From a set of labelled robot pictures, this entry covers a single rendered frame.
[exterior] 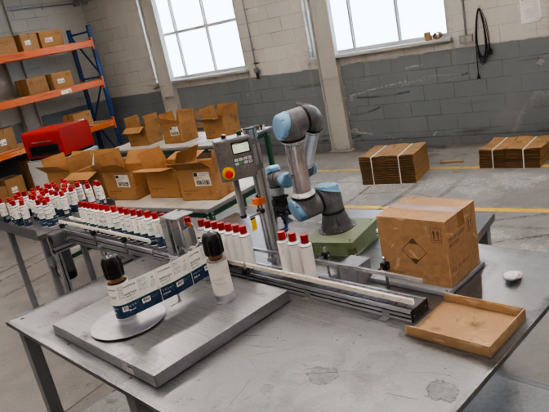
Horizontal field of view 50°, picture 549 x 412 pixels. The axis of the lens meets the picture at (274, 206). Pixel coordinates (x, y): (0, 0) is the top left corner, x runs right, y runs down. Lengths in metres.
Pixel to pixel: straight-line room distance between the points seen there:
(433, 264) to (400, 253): 0.14
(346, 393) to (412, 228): 0.74
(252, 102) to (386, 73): 2.33
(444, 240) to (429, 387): 0.62
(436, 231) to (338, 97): 6.34
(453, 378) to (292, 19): 7.31
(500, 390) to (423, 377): 1.01
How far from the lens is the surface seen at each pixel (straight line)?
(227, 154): 2.62
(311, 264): 2.42
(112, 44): 11.33
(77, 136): 8.04
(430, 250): 2.30
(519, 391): 2.86
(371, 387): 1.87
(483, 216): 3.06
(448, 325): 2.13
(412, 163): 6.51
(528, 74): 7.60
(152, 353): 2.24
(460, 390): 1.83
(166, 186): 4.73
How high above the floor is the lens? 1.91
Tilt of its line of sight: 17 degrees down
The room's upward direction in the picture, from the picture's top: 12 degrees counter-clockwise
